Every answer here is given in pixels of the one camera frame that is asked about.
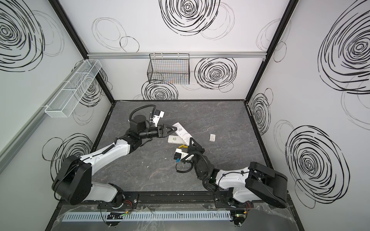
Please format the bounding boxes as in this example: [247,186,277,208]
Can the white remote with batteries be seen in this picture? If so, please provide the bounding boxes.
[168,135,186,144]

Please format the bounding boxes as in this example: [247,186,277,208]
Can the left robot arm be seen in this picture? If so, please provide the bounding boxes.
[52,115,177,209]

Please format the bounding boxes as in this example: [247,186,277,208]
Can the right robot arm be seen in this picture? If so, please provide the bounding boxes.
[181,137,288,208]

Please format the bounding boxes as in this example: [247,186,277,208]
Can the white mesh shelf basket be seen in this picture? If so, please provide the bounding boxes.
[44,59,102,118]

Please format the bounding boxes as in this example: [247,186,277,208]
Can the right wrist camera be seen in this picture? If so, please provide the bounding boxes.
[174,148,191,163]

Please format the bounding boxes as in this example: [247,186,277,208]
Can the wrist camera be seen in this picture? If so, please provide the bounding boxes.
[149,109,164,127]
[174,148,191,163]

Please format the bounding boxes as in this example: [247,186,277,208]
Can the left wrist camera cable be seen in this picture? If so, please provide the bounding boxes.
[128,104,157,123]

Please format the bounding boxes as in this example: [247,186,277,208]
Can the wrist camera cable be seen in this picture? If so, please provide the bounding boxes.
[128,104,157,123]
[175,151,203,174]

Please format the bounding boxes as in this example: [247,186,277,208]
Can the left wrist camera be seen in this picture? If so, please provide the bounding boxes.
[149,109,164,127]

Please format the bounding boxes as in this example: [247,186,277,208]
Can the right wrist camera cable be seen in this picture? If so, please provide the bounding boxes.
[175,151,203,174]

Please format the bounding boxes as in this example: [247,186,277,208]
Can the black wire basket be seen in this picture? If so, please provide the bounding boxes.
[147,53,190,85]

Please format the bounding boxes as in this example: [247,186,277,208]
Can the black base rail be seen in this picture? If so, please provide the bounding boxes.
[59,190,293,208]

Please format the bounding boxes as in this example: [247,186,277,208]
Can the white slotted cable duct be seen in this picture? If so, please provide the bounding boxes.
[62,211,232,222]

